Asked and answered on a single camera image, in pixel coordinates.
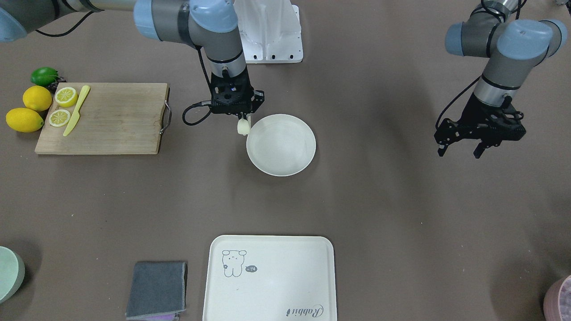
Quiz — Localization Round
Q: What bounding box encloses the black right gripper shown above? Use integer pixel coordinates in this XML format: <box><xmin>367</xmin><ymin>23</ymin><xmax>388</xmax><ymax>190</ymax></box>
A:
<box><xmin>210</xmin><ymin>71</ymin><xmax>265</xmax><ymax>126</ymax></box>

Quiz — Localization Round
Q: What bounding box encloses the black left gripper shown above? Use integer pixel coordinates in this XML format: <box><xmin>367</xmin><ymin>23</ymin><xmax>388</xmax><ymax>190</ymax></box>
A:
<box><xmin>434</xmin><ymin>94</ymin><xmax>526</xmax><ymax>159</ymax></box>

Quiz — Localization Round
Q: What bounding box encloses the pale green round plate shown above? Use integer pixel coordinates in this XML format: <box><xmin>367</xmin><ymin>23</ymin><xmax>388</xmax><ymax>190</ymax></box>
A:
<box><xmin>245</xmin><ymin>114</ymin><xmax>317</xmax><ymax>177</ymax></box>

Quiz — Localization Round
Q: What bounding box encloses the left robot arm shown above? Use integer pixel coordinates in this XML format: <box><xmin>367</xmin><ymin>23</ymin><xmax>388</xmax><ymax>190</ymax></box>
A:
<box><xmin>434</xmin><ymin>0</ymin><xmax>568</xmax><ymax>158</ymax></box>

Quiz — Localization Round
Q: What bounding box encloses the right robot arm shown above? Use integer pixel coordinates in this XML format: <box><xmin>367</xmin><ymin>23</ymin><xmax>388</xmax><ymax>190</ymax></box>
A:
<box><xmin>0</xmin><ymin>0</ymin><xmax>265</xmax><ymax>135</ymax></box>

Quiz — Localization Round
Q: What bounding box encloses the cream rabbit tray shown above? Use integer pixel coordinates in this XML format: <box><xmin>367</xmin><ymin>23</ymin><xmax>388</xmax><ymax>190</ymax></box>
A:
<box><xmin>203</xmin><ymin>235</ymin><xmax>337</xmax><ymax>321</ymax></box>

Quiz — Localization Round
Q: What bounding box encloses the wooden cutting board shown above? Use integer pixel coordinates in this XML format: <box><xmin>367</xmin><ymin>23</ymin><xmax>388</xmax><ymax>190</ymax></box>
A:
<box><xmin>35</xmin><ymin>82</ymin><xmax>170</xmax><ymax>155</ymax></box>

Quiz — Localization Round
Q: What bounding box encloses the yellow plastic knife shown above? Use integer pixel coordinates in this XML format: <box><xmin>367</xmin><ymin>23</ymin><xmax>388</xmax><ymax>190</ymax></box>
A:
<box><xmin>63</xmin><ymin>85</ymin><xmax>91</xmax><ymax>136</ymax></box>

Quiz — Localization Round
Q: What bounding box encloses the lemon half upper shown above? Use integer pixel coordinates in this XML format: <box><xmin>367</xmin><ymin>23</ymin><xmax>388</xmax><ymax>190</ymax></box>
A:
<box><xmin>54</xmin><ymin>86</ymin><xmax>79</xmax><ymax>108</ymax></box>

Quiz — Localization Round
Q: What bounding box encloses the lemon half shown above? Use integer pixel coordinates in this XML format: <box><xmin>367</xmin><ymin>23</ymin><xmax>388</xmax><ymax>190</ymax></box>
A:
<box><xmin>54</xmin><ymin>86</ymin><xmax>79</xmax><ymax>108</ymax></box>
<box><xmin>47</xmin><ymin>108</ymin><xmax>71</xmax><ymax>128</ymax></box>

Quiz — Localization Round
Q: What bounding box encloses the lemon half lower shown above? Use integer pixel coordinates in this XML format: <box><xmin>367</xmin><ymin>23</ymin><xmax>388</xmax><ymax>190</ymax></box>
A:
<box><xmin>47</xmin><ymin>108</ymin><xmax>71</xmax><ymax>128</ymax></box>

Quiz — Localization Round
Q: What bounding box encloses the grey folded cloth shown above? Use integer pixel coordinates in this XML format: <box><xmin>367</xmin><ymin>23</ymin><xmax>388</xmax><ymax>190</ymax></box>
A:
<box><xmin>126</xmin><ymin>261</ymin><xmax>187</xmax><ymax>321</ymax></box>

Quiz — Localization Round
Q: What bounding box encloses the green lime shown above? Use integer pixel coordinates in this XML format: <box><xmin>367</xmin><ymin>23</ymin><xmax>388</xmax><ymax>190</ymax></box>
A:
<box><xmin>30</xmin><ymin>67</ymin><xmax>59</xmax><ymax>87</ymax></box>

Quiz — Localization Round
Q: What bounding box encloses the whole yellow lemon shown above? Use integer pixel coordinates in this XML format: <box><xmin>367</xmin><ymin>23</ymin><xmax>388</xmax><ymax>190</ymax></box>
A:
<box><xmin>5</xmin><ymin>107</ymin><xmax>44</xmax><ymax>133</ymax></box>
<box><xmin>22</xmin><ymin>85</ymin><xmax>53</xmax><ymax>112</ymax></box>

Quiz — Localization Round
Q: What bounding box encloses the mint green bowl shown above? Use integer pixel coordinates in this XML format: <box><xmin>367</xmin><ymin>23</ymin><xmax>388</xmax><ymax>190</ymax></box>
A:
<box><xmin>0</xmin><ymin>246</ymin><xmax>25</xmax><ymax>303</ymax></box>

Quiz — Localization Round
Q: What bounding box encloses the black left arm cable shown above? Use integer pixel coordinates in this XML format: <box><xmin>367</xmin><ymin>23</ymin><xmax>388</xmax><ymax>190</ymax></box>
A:
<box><xmin>435</xmin><ymin>76</ymin><xmax>482</xmax><ymax>130</ymax></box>

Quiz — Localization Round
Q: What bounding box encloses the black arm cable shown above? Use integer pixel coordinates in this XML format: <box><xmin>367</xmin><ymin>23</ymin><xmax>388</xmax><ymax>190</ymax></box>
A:
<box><xmin>435</xmin><ymin>76</ymin><xmax>482</xmax><ymax>130</ymax></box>
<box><xmin>182</xmin><ymin>47</ymin><xmax>215</xmax><ymax>127</ymax></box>

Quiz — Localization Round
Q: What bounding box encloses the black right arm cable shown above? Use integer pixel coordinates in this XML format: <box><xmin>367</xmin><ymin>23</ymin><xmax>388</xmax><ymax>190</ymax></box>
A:
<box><xmin>182</xmin><ymin>47</ymin><xmax>215</xmax><ymax>127</ymax></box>

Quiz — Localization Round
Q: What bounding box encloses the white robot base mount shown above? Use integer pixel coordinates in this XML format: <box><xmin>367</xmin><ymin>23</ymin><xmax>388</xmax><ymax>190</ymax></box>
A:
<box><xmin>234</xmin><ymin>0</ymin><xmax>303</xmax><ymax>64</ymax></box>

